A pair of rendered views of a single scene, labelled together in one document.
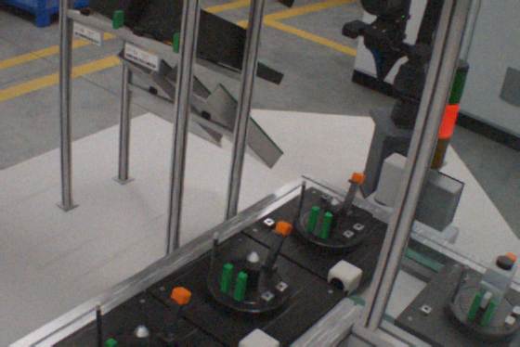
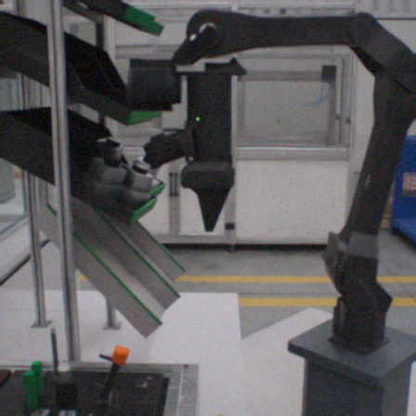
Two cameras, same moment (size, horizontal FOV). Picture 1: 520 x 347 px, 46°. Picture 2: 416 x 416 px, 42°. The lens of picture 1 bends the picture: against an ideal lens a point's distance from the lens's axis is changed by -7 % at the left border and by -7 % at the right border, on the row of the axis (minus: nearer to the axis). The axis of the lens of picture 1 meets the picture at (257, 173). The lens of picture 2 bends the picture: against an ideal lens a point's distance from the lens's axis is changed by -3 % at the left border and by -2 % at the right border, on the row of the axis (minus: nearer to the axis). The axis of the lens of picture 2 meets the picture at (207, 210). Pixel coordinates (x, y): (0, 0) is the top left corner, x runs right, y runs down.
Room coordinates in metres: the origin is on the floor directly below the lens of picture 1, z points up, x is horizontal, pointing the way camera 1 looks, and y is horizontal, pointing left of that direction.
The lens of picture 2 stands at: (0.83, -0.81, 1.41)
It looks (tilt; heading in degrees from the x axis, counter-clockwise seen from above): 13 degrees down; 58
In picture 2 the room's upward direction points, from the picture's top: straight up
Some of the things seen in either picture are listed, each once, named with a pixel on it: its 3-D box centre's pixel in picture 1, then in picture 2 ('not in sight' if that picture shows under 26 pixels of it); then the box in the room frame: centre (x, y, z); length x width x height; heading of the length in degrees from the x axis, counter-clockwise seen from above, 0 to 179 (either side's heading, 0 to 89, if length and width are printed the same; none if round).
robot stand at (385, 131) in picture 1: (396, 160); (353, 403); (1.39, -0.33, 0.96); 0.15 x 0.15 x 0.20; 11
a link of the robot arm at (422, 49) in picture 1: (391, 28); (209, 144); (1.22, -0.22, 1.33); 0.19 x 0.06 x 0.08; 56
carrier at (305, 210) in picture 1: (331, 214); (65, 386); (1.03, -0.15, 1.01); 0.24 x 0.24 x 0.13; 56
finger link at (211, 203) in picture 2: (391, 68); (209, 208); (1.21, -0.23, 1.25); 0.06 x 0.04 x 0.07; 146
